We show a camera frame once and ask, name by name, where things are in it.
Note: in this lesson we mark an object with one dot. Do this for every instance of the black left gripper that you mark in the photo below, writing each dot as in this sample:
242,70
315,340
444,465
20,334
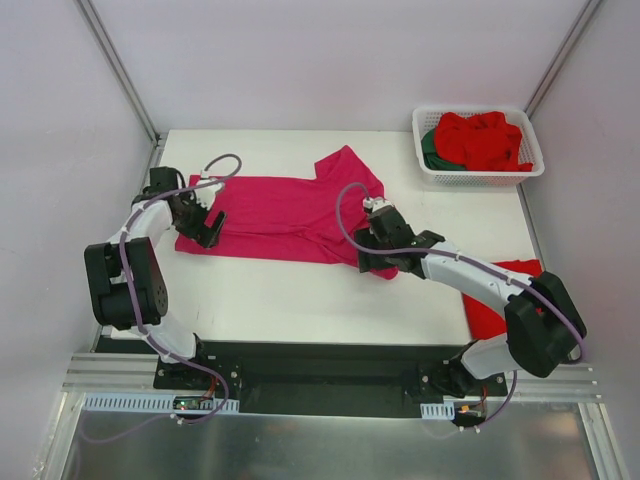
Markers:
201,227

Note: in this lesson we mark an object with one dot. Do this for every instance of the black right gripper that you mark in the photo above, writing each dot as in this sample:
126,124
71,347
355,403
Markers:
373,251

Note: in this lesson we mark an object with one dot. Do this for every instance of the pink t shirt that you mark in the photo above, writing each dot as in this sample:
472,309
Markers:
288,219

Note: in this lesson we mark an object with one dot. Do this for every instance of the white plastic laundry basket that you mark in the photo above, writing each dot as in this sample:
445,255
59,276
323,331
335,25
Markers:
425,118

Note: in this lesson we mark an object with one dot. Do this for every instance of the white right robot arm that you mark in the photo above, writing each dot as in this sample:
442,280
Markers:
543,326

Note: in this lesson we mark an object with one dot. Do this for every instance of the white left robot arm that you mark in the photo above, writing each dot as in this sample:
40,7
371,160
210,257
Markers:
127,289

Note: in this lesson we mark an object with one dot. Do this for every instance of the green t shirt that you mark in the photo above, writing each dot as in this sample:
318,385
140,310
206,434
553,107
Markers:
432,159

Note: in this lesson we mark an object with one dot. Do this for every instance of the red crumpled t shirt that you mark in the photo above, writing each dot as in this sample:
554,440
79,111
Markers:
483,142

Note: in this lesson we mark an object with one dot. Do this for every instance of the folded red t shirt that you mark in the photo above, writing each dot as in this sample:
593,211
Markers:
485,323

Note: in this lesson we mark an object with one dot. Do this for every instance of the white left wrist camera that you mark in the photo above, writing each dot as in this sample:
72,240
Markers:
207,190

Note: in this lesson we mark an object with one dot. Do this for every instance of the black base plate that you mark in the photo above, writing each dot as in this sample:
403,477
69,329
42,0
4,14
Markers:
336,380

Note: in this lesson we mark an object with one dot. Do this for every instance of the aluminium frame rail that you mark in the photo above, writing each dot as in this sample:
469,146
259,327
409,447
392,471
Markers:
144,383

